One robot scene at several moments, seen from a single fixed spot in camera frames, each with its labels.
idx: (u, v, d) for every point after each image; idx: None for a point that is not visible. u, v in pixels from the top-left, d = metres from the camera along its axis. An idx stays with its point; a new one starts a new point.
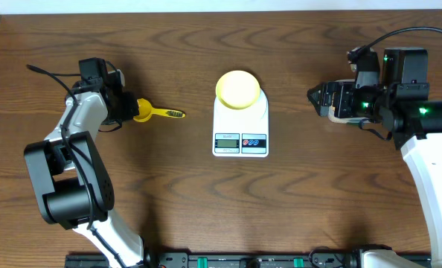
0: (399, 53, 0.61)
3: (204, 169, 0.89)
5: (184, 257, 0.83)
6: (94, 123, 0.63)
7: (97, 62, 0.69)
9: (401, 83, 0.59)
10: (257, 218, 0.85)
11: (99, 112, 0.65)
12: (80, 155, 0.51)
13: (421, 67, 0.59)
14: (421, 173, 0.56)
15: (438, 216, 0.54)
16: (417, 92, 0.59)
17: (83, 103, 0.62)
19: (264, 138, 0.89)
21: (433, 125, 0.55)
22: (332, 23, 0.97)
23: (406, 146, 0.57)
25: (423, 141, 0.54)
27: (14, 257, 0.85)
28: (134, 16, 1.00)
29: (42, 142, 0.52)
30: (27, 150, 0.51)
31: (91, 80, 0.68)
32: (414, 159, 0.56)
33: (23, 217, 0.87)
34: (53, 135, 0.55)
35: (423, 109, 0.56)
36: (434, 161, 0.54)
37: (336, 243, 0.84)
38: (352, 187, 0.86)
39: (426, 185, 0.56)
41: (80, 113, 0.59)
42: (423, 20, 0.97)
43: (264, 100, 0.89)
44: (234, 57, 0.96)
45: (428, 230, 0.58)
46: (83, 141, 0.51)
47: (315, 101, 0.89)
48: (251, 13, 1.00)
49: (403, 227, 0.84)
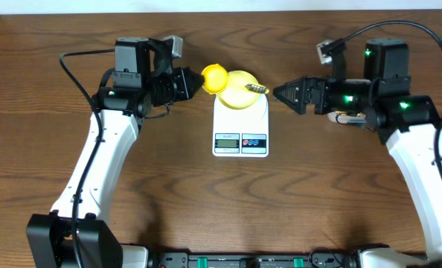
0: (380, 48, 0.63)
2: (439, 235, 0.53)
3: (204, 169, 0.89)
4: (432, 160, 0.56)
5: (184, 257, 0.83)
6: (117, 163, 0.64)
7: (134, 54, 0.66)
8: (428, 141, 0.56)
9: (383, 79, 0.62)
10: (257, 218, 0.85)
11: (124, 143, 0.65)
12: (86, 243, 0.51)
13: (402, 62, 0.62)
14: (408, 166, 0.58)
15: (428, 205, 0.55)
16: (398, 87, 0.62)
17: (106, 142, 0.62)
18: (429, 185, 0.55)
19: (264, 138, 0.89)
21: (414, 118, 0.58)
22: (332, 23, 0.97)
23: (391, 141, 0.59)
25: (406, 133, 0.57)
27: (13, 257, 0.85)
28: (134, 16, 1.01)
29: (49, 220, 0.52)
30: (33, 225, 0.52)
31: (123, 76, 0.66)
32: (399, 152, 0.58)
33: (22, 217, 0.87)
34: (63, 203, 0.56)
35: (404, 103, 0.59)
36: (418, 152, 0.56)
37: (336, 243, 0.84)
38: (352, 187, 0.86)
39: (414, 176, 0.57)
41: (100, 166, 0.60)
42: (422, 21, 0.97)
43: (264, 100, 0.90)
44: (233, 57, 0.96)
45: (421, 222, 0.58)
46: (94, 235, 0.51)
47: (287, 99, 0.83)
48: (251, 12, 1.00)
49: (403, 227, 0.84)
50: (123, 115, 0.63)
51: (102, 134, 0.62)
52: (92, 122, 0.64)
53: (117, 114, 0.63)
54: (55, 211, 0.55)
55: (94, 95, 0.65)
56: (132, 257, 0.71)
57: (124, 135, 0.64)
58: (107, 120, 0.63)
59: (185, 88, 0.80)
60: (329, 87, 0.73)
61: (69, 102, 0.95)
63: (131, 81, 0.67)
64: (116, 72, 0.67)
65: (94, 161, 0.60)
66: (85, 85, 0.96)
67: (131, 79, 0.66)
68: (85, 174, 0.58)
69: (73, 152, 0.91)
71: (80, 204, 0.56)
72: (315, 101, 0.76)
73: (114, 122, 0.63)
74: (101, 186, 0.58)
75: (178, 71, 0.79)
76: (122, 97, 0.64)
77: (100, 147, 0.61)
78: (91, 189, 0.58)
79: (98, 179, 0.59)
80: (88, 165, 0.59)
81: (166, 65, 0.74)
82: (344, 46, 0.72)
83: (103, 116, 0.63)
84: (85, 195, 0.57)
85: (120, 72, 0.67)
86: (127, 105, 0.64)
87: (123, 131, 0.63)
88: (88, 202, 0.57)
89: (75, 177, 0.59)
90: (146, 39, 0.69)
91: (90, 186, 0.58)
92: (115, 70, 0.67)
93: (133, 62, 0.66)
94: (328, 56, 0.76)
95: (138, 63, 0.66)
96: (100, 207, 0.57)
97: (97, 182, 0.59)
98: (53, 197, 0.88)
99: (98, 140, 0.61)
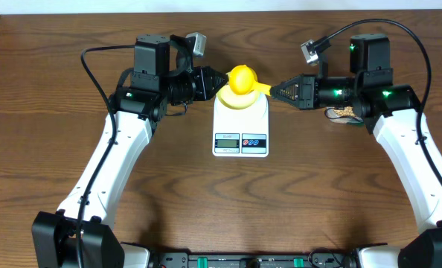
0: (363, 42, 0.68)
2: (427, 208, 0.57)
3: (204, 169, 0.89)
4: (416, 140, 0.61)
5: (184, 257, 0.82)
6: (127, 167, 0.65)
7: (152, 56, 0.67)
8: (410, 124, 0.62)
9: (367, 71, 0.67)
10: (257, 218, 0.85)
11: (136, 147, 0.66)
12: (89, 246, 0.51)
13: (385, 55, 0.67)
14: (394, 147, 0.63)
15: (415, 182, 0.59)
16: (382, 78, 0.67)
17: (119, 144, 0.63)
18: (414, 162, 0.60)
19: (264, 138, 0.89)
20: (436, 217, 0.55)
21: (396, 106, 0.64)
22: (332, 23, 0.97)
23: (376, 127, 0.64)
25: (391, 117, 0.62)
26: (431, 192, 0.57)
27: (13, 257, 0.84)
28: (134, 16, 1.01)
29: (55, 219, 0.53)
30: (39, 222, 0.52)
31: (142, 76, 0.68)
32: (385, 137, 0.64)
33: (22, 217, 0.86)
34: (71, 204, 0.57)
35: (386, 92, 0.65)
36: (402, 133, 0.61)
37: (336, 243, 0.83)
38: (352, 187, 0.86)
39: (401, 158, 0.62)
41: (110, 167, 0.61)
42: (423, 20, 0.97)
43: (264, 100, 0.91)
44: (233, 57, 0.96)
45: (411, 203, 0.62)
46: (98, 239, 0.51)
47: (283, 95, 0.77)
48: (251, 12, 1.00)
49: (403, 227, 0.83)
50: (139, 119, 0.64)
51: (115, 136, 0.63)
52: (107, 123, 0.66)
53: (133, 117, 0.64)
54: (62, 211, 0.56)
55: (112, 96, 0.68)
56: (136, 257, 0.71)
57: (138, 140, 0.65)
58: (122, 121, 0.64)
59: (204, 90, 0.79)
60: (318, 83, 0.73)
61: (70, 101, 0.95)
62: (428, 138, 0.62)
63: (150, 83, 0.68)
64: (135, 73, 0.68)
65: (105, 164, 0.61)
66: (85, 85, 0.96)
67: (149, 80, 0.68)
68: (95, 176, 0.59)
69: (72, 152, 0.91)
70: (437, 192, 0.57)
71: (87, 206, 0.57)
72: (306, 97, 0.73)
73: (129, 125, 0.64)
74: (110, 189, 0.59)
75: (199, 71, 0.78)
76: (138, 100, 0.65)
77: (113, 150, 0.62)
78: (99, 191, 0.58)
79: (107, 182, 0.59)
80: (99, 167, 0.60)
81: (186, 65, 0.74)
82: (329, 44, 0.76)
83: (117, 117, 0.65)
84: (93, 198, 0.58)
85: (138, 73, 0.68)
86: (143, 109, 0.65)
87: (136, 134, 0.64)
88: (95, 205, 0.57)
89: (85, 179, 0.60)
90: (167, 39, 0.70)
91: (99, 189, 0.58)
92: (135, 71, 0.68)
93: (152, 64, 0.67)
94: (314, 53, 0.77)
95: (155, 65, 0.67)
96: (107, 211, 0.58)
97: (106, 184, 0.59)
98: (53, 197, 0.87)
99: (111, 142, 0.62)
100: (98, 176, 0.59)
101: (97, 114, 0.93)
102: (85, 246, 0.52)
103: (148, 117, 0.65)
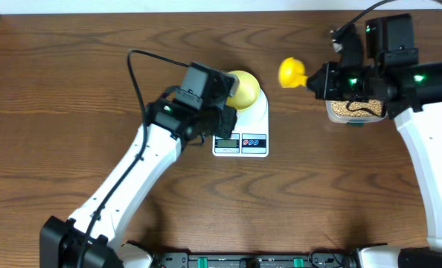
0: (382, 21, 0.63)
2: None
3: (204, 169, 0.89)
4: None
5: (184, 257, 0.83)
6: (149, 183, 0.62)
7: (204, 80, 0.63)
8: None
9: (388, 51, 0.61)
10: (257, 219, 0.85)
11: (161, 166, 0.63)
12: (88, 263, 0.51)
13: (407, 33, 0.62)
14: (417, 149, 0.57)
15: (437, 193, 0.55)
16: (405, 58, 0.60)
17: (144, 161, 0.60)
18: (439, 173, 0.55)
19: (264, 138, 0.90)
20: None
21: (430, 91, 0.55)
22: (332, 23, 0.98)
23: (401, 117, 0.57)
25: (420, 113, 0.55)
26: None
27: (14, 257, 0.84)
28: (134, 16, 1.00)
29: (63, 228, 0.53)
30: (48, 227, 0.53)
31: (189, 93, 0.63)
32: (409, 132, 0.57)
33: (22, 217, 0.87)
34: (83, 215, 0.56)
35: (419, 76, 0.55)
36: (431, 135, 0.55)
37: (335, 243, 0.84)
38: (352, 187, 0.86)
39: (423, 161, 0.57)
41: (131, 185, 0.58)
42: (423, 20, 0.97)
43: (264, 100, 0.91)
44: (233, 57, 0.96)
45: (426, 212, 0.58)
46: (99, 260, 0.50)
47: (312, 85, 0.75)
48: (251, 12, 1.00)
49: (403, 228, 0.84)
50: (170, 137, 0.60)
51: (142, 152, 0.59)
52: (138, 133, 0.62)
53: (164, 133, 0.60)
54: (72, 220, 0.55)
55: (149, 104, 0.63)
56: (136, 257, 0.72)
57: (164, 158, 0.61)
58: (152, 136, 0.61)
59: None
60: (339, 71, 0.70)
61: (70, 102, 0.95)
62: None
63: (190, 103, 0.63)
64: (181, 89, 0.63)
65: (126, 179, 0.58)
66: (85, 85, 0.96)
67: (192, 100, 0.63)
68: (113, 191, 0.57)
69: (72, 152, 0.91)
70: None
71: (97, 222, 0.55)
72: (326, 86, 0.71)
73: (158, 143, 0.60)
74: (123, 208, 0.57)
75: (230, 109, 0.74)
76: (175, 116, 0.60)
77: (137, 165, 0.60)
78: (112, 208, 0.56)
79: (123, 201, 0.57)
80: (118, 184, 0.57)
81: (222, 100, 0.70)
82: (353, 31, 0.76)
83: (148, 130, 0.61)
84: (105, 214, 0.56)
85: (184, 90, 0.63)
86: (178, 126, 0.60)
87: (164, 152, 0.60)
88: (106, 222, 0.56)
89: (103, 190, 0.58)
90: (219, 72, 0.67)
91: (113, 206, 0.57)
92: (181, 87, 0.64)
93: (200, 85, 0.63)
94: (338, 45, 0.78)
95: (205, 87, 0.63)
96: (116, 228, 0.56)
97: (122, 202, 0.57)
98: (53, 196, 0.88)
99: (137, 158, 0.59)
100: (115, 192, 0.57)
101: (97, 114, 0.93)
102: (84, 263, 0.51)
103: (180, 136, 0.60)
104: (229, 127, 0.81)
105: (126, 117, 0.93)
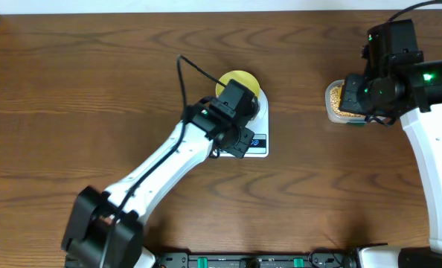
0: (383, 28, 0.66)
2: None
3: (204, 169, 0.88)
4: None
5: (184, 257, 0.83)
6: (177, 177, 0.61)
7: (241, 95, 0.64)
8: None
9: (392, 54, 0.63)
10: (257, 218, 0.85)
11: (187, 165, 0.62)
12: (118, 237, 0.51)
13: (408, 37, 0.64)
14: (422, 150, 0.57)
15: (440, 195, 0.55)
16: (409, 59, 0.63)
17: (179, 153, 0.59)
18: None
19: (264, 138, 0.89)
20: None
21: (437, 91, 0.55)
22: (332, 23, 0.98)
23: (407, 116, 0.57)
25: (427, 114, 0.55)
26: None
27: (13, 257, 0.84)
28: (134, 16, 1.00)
29: (99, 200, 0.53)
30: (85, 193, 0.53)
31: (225, 105, 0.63)
32: (416, 132, 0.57)
33: (22, 217, 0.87)
34: (119, 189, 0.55)
35: (428, 74, 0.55)
36: (437, 137, 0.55)
37: (335, 243, 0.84)
38: (351, 187, 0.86)
39: (427, 162, 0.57)
41: (164, 173, 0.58)
42: (423, 21, 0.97)
43: (264, 101, 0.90)
44: (234, 57, 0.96)
45: (428, 213, 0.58)
46: (131, 232, 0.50)
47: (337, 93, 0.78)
48: (251, 12, 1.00)
49: (402, 227, 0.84)
50: (205, 137, 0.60)
51: (178, 144, 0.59)
52: (175, 128, 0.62)
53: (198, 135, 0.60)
54: (108, 193, 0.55)
55: None
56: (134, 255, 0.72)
57: (196, 155, 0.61)
58: (189, 133, 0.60)
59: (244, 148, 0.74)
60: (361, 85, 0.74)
61: (70, 101, 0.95)
62: None
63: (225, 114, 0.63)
64: (219, 98, 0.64)
65: (161, 166, 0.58)
66: (85, 85, 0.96)
67: (227, 112, 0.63)
68: (148, 174, 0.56)
69: (73, 152, 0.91)
70: None
71: (132, 198, 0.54)
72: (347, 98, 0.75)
73: (194, 138, 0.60)
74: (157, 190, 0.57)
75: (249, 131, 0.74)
76: (210, 123, 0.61)
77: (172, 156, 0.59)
78: (146, 189, 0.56)
79: (158, 183, 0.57)
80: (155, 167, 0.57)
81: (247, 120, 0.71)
82: None
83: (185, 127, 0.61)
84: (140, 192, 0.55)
85: (219, 101, 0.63)
86: (210, 134, 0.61)
87: (198, 150, 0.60)
88: (138, 202, 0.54)
89: (139, 172, 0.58)
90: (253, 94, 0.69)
91: (147, 187, 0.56)
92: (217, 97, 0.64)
93: (236, 100, 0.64)
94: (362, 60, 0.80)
95: (239, 103, 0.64)
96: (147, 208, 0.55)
97: (155, 184, 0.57)
98: (53, 196, 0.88)
99: (173, 149, 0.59)
100: (151, 176, 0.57)
101: (97, 114, 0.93)
102: (114, 235, 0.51)
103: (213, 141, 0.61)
104: (245, 145, 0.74)
105: (126, 117, 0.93)
